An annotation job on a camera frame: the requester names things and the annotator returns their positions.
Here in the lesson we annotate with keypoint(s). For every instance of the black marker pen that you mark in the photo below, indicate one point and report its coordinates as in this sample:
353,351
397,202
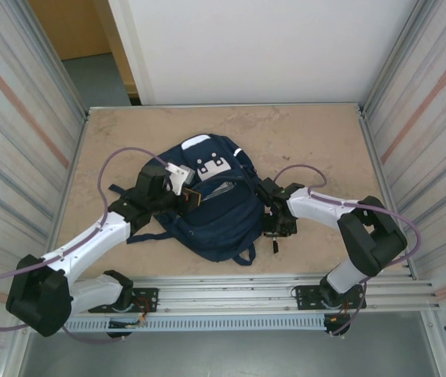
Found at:
276,245

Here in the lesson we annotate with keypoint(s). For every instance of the navy blue backpack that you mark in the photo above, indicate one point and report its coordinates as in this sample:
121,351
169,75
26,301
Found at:
215,228

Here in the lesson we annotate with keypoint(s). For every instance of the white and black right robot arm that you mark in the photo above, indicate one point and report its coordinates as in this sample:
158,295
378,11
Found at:
325,212

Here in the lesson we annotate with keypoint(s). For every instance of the brown wooden door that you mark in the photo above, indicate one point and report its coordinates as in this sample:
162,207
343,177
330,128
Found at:
77,23

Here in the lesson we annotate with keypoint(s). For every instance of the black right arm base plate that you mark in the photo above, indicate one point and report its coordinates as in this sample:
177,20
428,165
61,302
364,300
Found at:
305,294

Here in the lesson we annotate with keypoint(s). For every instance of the aluminium table rail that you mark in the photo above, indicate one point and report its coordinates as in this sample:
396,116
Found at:
227,292

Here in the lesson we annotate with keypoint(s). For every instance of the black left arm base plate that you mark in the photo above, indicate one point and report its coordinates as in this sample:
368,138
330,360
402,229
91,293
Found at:
150,294

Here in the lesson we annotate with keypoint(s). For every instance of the white door frame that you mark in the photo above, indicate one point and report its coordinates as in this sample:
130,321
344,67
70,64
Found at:
129,39

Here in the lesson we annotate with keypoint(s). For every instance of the aluminium frame post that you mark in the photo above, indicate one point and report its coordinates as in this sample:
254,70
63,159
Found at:
390,59
68,59

